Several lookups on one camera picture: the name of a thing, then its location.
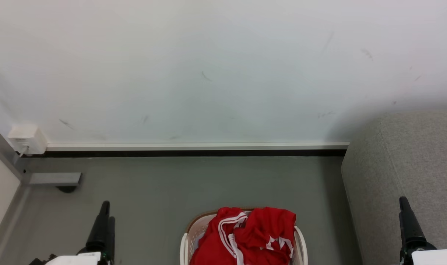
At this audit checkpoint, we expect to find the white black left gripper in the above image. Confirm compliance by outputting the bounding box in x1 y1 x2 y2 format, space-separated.
28 201 116 265

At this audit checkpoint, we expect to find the grey metal frame post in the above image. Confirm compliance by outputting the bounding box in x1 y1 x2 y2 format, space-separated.
0 120 31 184

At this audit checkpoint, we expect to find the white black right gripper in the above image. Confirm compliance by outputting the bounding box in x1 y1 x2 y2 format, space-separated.
399 197 447 265

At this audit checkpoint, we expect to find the red and white garment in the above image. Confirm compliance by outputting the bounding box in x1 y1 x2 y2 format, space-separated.
189 206 297 265

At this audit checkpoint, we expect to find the white wall baseboard strip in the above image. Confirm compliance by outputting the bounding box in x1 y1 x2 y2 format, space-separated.
47 142 351 151

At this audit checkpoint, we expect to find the cream partition panel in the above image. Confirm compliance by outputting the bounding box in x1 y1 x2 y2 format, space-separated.
0 147 22 248

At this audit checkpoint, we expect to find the grey metal foot bracket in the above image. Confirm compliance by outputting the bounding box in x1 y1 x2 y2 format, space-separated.
29 172 82 187

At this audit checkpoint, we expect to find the white wall socket box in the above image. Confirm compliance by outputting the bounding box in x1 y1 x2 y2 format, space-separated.
7 124 48 155

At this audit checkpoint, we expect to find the cream plastic laundry basket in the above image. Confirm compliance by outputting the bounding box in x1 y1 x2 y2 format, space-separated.
179 208 309 265

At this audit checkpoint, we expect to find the grey fabric sofa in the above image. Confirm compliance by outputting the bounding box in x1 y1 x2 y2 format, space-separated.
341 109 447 265

